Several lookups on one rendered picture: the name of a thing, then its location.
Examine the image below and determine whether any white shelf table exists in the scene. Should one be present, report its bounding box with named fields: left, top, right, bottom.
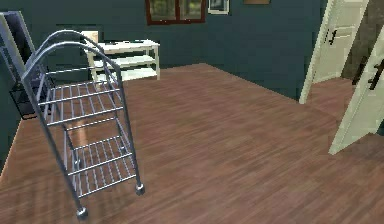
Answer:
left=84, top=39, right=161, bottom=83

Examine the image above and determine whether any white framed picture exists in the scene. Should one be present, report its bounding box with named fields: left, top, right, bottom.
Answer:
left=207, top=0, right=231, bottom=15

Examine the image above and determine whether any beige box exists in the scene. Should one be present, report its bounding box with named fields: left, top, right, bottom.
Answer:
left=80, top=30, right=100, bottom=44

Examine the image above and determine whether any white room door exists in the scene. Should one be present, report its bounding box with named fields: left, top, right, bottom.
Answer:
left=311, top=0, right=370, bottom=84
left=328, top=24, right=384, bottom=156

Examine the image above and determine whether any grey framed mirror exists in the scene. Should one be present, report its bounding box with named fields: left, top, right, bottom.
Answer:
left=0, top=10, right=37, bottom=84

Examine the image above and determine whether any grey metal wire cart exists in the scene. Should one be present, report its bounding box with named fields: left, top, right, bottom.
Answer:
left=20, top=29, right=146, bottom=221

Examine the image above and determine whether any black door handle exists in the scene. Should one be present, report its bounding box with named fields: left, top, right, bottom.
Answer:
left=367, top=59, right=384, bottom=91
left=324, top=28, right=338, bottom=46

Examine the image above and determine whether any black wire office wastebasket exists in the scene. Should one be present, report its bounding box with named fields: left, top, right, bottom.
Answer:
left=9, top=75, right=54, bottom=120

